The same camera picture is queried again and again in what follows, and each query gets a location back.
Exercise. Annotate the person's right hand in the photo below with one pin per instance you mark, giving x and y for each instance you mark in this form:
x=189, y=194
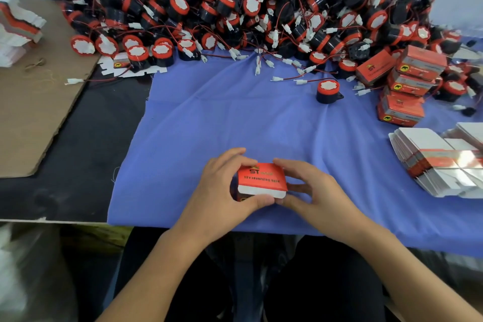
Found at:
x=324, y=201

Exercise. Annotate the person's left hand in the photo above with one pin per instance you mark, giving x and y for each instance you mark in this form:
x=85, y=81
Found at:
x=215, y=201

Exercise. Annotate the orange white paper box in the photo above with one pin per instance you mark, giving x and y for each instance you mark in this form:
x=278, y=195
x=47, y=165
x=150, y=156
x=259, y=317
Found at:
x=401, y=108
x=262, y=180
x=422, y=61
x=375, y=67
x=411, y=82

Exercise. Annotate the single red black buzzer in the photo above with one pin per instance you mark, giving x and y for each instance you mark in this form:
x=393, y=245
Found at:
x=328, y=90

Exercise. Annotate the stack of paper boxes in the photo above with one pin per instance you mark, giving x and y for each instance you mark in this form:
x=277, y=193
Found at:
x=434, y=159
x=16, y=27

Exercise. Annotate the pile of black red buzzers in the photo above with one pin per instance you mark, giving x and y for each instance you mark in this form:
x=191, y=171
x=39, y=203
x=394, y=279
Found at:
x=256, y=1

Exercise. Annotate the person's right forearm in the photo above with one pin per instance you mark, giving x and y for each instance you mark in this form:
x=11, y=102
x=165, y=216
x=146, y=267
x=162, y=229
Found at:
x=419, y=273

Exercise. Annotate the person's left forearm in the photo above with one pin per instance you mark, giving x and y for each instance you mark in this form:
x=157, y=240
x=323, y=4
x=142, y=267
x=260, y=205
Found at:
x=155, y=276

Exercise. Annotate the blue cloth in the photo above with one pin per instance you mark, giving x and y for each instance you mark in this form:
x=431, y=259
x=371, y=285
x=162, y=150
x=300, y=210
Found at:
x=189, y=114

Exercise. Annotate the brown cardboard sheet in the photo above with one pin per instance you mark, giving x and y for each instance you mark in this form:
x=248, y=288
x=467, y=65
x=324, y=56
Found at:
x=34, y=114

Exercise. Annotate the rubber band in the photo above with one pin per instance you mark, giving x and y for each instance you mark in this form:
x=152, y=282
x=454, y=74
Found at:
x=34, y=64

